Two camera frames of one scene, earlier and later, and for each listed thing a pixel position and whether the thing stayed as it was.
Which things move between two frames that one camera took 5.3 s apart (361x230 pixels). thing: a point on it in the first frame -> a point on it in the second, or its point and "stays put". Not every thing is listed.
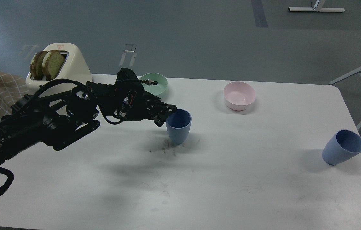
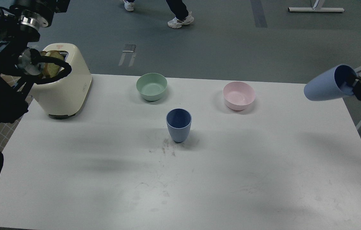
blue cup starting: (178, 124) stays put
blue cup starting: (344, 144) -> (338, 82)
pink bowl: (238, 95) stays put
